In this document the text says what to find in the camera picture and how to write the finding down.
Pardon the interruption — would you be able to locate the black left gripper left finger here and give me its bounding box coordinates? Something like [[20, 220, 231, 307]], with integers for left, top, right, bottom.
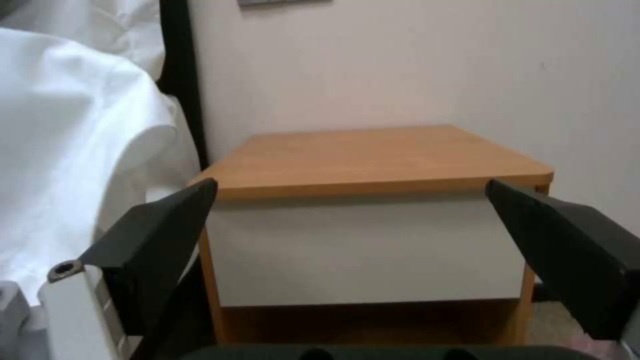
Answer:
[[38, 177, 219, 360]]

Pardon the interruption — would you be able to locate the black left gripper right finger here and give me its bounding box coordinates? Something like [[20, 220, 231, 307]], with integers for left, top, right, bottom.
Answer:
[[485, 178, 640, 360]]

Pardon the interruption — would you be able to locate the white bed sheet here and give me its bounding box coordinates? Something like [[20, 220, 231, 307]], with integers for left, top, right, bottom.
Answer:
[[0, 0, 202, 360]]

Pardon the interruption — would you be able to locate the white bedside table drawer front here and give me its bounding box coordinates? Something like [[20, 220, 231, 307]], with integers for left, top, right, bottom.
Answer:
[[204, 196, 526, 308]]

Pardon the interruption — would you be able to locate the wooden bedside table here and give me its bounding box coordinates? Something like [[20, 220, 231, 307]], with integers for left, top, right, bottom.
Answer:
[[186, 124, 555, 347]]

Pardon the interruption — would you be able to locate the grey picture frame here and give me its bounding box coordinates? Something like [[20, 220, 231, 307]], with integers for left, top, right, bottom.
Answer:
[[237, 0, 333, 8]]

